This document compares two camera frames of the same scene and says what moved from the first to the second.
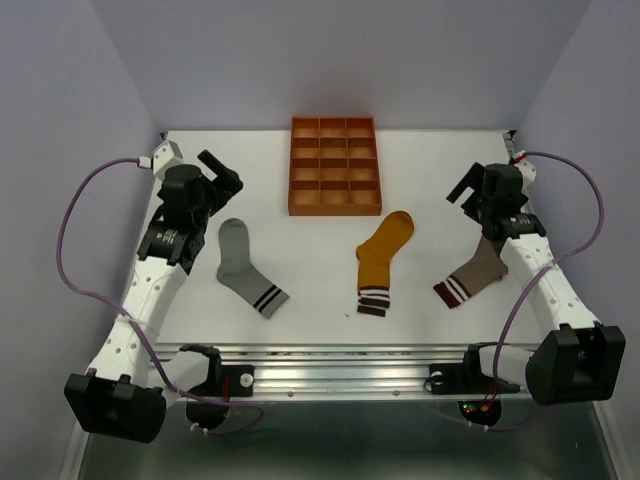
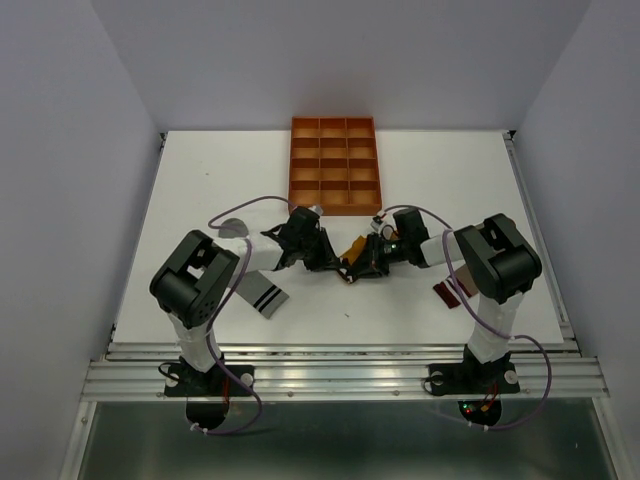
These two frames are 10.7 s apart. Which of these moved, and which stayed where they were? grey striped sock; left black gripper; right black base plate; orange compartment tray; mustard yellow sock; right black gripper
Moved: mustard yellow sock; left black gripper; right black gripper
Stayed: grey striped sock; orange compartment tray; right black base plate
